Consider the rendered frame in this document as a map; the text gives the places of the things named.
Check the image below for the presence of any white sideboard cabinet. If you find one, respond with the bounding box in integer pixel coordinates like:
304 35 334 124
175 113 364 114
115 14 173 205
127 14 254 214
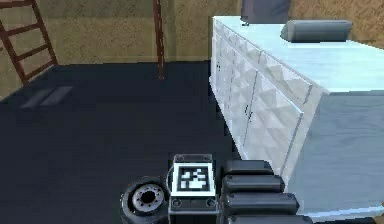
209 15 384 219

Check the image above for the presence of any brown wooden ladder shelf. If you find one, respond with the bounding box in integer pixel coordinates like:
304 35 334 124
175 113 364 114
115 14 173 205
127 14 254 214
0 0 166 85

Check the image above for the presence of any dark grey television set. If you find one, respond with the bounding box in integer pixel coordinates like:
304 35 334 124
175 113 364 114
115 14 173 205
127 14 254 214
240 0 292 26

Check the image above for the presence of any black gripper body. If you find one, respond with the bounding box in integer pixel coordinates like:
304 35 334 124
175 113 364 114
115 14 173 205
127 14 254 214
119 176 172 224

